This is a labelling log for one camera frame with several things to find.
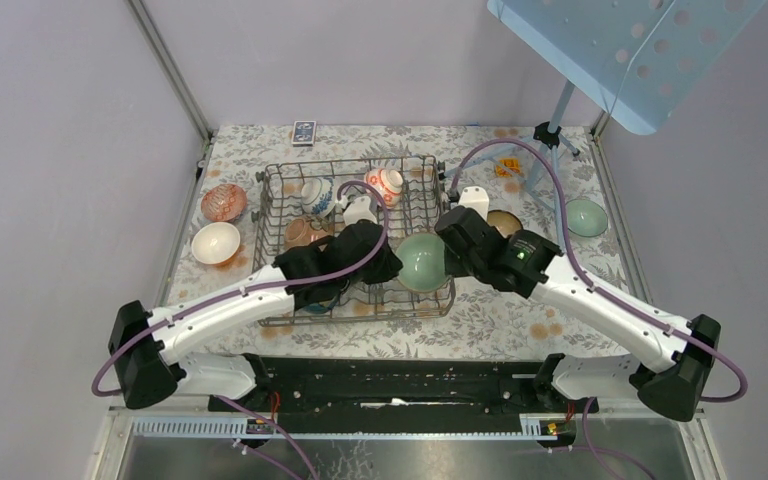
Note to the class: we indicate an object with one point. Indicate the red white bowl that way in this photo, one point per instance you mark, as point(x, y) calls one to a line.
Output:
point(388, 182)

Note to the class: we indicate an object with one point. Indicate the brown floral bowl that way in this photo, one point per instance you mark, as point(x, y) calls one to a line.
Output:
point(305, 230)

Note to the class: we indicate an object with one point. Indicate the pale green bowl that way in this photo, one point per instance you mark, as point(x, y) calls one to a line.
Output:
point(423, 263)

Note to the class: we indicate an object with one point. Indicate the dark blue bowl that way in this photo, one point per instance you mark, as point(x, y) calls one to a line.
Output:
point(321, 308)

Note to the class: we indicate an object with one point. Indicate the blue white zigzag bowl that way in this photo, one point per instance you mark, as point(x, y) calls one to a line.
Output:
point(224, 203)

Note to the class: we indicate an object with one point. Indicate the playing card box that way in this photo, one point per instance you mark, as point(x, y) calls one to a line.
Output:
point(303, 133)

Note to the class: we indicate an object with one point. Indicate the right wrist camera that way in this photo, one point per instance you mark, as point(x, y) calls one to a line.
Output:
point(471, 197)

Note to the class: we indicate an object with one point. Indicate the orange bowl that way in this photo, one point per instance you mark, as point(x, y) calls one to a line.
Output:
point(216, 243)

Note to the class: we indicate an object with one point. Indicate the orange butterfly toy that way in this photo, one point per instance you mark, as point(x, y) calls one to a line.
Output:
point(507, 167)

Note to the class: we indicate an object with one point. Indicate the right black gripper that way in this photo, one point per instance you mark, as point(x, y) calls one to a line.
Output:
point(453, 269)

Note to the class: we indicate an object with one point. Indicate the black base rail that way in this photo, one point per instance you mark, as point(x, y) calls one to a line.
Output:
point(399, 396)

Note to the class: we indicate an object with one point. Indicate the white blue floral bowl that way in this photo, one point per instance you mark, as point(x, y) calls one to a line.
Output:
point(318, 196)

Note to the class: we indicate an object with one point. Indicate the grey wire dish rack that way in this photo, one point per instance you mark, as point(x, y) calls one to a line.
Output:
point(422, 202)

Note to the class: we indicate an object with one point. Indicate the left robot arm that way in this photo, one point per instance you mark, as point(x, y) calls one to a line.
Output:
point(157, 354)

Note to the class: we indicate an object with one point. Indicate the black patterned bowl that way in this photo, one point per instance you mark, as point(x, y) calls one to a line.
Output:
point(505, 222)

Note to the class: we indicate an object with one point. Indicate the green dotted white bowl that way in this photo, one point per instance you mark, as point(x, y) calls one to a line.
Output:
point(586, 218)

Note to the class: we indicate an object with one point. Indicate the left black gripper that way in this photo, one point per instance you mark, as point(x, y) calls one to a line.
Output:
point(390, 267)

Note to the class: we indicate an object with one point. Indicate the blue music stand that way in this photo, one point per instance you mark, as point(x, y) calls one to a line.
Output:
point(635, 59)

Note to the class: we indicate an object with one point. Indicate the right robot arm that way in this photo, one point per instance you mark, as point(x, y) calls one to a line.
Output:
point(668, 358)

